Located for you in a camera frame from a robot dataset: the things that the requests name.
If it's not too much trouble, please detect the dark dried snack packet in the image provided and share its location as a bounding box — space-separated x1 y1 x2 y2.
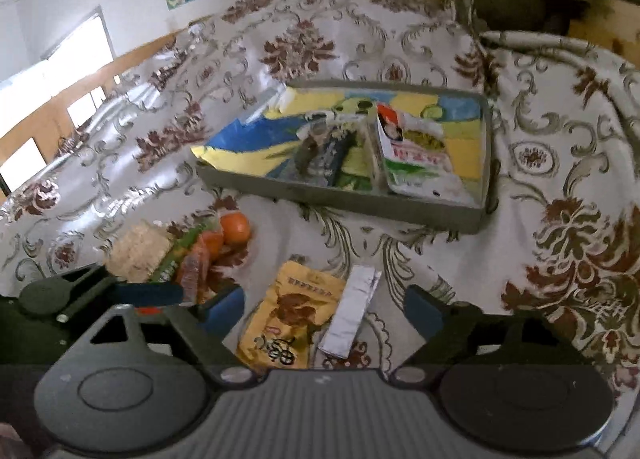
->
292 126 333 176

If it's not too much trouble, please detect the window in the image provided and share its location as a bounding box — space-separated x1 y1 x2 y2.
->
0 6 118 196

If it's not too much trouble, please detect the crayon drawing paper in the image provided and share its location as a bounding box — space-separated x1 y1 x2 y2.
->
192 89 486 211

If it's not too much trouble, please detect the silver stick packet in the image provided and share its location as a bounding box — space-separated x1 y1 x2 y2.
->
318 265 382 359

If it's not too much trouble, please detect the wooden bed frame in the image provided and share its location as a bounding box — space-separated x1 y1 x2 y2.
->
0 0 640 190

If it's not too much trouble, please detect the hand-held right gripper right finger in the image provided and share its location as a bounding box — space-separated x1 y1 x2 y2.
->
392 284 587 385

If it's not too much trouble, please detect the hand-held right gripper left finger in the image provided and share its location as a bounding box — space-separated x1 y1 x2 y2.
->
65 285 262 386

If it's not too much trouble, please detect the green candy packet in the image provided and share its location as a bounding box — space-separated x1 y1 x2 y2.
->
150 224 221 285

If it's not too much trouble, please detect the white snack packet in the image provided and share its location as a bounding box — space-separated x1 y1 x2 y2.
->
375 103 458 200

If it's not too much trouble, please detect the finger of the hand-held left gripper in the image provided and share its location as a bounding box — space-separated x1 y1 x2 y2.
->
19 266 185 323

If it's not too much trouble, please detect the floral printed blanket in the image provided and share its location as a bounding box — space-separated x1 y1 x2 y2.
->
0 0 640 455

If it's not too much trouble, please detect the oat bar packet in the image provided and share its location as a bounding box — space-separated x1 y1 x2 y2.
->
105 224 174 283

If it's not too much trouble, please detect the grey shallow box tray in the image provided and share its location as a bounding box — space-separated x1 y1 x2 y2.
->
194 80 500 234

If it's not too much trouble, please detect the yellow snack packet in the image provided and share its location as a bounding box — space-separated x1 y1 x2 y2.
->
236 260 347 369

